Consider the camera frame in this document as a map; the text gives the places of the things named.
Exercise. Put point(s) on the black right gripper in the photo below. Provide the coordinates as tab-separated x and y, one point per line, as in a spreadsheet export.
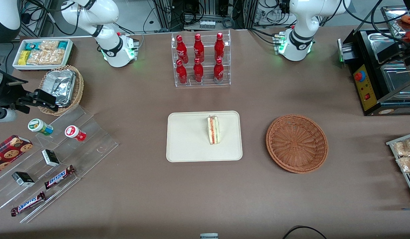
9	92

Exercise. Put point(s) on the triangle sandwich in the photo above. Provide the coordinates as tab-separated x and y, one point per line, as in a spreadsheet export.
213	130

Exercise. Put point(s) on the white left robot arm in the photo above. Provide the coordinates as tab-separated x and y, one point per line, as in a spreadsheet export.
299	43

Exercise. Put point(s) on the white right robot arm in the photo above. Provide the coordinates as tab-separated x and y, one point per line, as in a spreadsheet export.
115	49

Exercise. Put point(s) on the aluminium foil tray stack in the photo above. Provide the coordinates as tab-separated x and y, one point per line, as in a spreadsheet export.
60	86

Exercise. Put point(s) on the tan wicker basket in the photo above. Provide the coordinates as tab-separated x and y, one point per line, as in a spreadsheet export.
79	89

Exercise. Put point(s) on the cream rectangular tray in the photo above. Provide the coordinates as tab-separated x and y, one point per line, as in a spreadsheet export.
188	139

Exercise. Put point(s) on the round brown wicker basket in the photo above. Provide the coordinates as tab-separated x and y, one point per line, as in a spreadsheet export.
296	144

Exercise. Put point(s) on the white plastic snack bin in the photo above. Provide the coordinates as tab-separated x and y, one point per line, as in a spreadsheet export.
15	64

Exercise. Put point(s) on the yellow snack packet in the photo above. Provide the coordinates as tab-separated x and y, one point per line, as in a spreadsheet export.
24	57

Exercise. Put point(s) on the large clear rice cracker bag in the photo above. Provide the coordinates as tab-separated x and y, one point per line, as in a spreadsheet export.
45	57

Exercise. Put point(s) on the green lidded snack cup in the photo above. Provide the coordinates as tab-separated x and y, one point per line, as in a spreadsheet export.
39	126

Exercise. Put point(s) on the teal snack packet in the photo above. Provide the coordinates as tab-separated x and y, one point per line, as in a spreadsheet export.
32	45
63	44

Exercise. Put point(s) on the small clear rice cracker bag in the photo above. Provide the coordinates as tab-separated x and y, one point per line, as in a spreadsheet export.
49	45

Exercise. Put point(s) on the red lidded snack cup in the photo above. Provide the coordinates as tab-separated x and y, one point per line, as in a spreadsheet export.
74	132

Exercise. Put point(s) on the red chocolate chip cookie box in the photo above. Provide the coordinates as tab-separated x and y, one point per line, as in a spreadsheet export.
9	152

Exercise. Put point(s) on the small black carton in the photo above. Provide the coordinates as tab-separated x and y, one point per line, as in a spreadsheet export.
23	179
50	158

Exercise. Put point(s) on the clear acrylic stepped display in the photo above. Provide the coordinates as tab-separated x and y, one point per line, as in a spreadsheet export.
88	146

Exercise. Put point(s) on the Snickers chocolate bar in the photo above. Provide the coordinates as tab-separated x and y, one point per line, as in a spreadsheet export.
27	204
58	177

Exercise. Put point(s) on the red cola bottle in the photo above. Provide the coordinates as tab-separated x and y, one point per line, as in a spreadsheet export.
198	71
218	70
219	44
198	46
181	48
181	73

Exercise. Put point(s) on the clear acrylic bottle rack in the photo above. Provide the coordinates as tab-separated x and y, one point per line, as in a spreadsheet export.
201	83

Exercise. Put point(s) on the white power strip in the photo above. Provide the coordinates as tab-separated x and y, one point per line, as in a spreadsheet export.
207	24

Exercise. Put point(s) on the small grey device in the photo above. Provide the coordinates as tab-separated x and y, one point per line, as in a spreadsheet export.
209	236

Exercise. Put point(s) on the black machine with yellow panel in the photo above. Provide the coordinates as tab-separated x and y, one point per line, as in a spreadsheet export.
366	86

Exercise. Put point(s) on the clear bag of puffed snacks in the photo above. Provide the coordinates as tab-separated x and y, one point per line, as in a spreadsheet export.
404	147
407	164

